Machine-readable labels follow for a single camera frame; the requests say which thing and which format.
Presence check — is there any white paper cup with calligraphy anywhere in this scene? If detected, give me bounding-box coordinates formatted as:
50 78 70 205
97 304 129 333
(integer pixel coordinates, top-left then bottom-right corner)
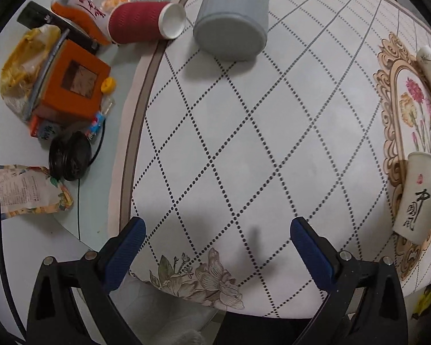
393 152 431 245

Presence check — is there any red ribbed paper cup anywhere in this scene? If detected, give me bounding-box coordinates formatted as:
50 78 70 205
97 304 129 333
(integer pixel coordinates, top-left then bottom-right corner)
107 2 187 45

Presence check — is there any grey ribbed cup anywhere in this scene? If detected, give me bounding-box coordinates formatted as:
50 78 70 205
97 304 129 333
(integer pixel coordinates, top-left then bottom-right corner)
193 0 269 62

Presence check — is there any printed snack packet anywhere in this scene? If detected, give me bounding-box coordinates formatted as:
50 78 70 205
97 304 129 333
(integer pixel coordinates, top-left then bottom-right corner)
0 164 73 220

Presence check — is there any patterned floral tablecloth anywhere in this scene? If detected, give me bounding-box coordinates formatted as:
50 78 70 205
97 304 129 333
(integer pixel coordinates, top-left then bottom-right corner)
112 0 431 318

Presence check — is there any orange gift box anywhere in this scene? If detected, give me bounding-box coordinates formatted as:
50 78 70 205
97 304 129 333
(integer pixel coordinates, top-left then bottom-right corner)
25 40 110 139

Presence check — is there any yellow plastic bag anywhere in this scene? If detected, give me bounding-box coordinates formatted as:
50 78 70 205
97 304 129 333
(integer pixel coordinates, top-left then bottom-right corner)
0 24 61 120

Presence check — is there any black rectangular box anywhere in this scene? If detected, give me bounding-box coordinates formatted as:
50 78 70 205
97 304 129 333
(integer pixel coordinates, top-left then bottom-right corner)
17 1 100 55

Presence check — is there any orange labelled drink bottle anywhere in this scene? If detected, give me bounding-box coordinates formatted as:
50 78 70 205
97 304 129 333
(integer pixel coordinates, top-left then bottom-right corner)
50 0 111 45

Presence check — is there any black cable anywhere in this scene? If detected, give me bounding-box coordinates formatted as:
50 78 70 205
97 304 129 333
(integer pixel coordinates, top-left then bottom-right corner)
0 154 28 342

